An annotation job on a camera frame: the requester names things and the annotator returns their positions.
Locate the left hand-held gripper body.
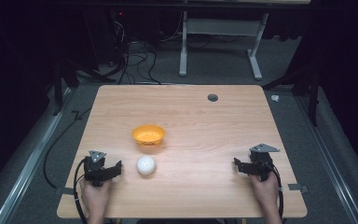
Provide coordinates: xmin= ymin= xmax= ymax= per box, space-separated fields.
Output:
xmin=83 ymin=149 xmax=107 ymax=188

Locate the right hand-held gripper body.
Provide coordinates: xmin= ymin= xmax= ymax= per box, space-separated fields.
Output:
xmin=248 ymin=143 xmax=281 ymax=182

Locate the white ball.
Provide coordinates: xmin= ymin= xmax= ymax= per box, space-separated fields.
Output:
xmin=136 ymin=155 xmax=158 ymax=176

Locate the orange bowl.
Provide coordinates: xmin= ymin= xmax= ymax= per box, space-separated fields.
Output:
xmin=131 ymin=124 xmax=167 ymax=147

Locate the person's left hand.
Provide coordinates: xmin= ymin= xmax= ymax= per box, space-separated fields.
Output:
xmin=79 ymin=178 xmax=112 ymax=217

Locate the person's right hand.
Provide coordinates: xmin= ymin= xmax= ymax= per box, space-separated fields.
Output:
xmin=249 ymin=172 xmax=280 ymax=213

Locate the grey tape piece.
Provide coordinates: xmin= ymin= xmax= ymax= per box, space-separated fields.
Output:
xmin=287 ymin=183 xmax=310 ymax=194
xmin=55 ymin=187 xmax=76 ymax=196

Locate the black metal stand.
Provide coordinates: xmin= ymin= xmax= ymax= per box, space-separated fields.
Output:
xmin=261 ymin=60 xmax=322 ymax=128
xmin=51 ymin=58 xmax=117 ymax=117

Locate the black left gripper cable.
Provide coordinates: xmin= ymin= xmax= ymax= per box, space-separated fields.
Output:
xmin=73 ymin=158 xmax=89 ymax=224

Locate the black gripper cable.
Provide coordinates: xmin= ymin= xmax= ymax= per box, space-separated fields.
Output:
xmin=265 ymin=161 xmax=285 ymax=219
xmin=73 ymin=158 xmax=89 ymax=224

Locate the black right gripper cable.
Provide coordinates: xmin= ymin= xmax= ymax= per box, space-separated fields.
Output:
xmin=265 ymin=161 xmax=285 ymax=219

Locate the black floor cable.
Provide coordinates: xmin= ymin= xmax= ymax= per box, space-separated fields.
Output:
xmin=43 ymin=106 xmax=93 ymax=189

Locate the metal floor rail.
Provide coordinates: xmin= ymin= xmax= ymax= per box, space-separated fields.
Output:
xmin=0 ymin=87 xmax=73 ymax=224
xmin=294 ymin=94 xmax=358 ymax=224

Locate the bundle of black cables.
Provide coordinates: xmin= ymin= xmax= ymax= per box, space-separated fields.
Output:
xmin=106 ymin=12 xmax=162 ymax=86

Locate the white desk frame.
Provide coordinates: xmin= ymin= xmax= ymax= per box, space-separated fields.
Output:
xmin=178 ymin=10 xmax=270 ymax=81

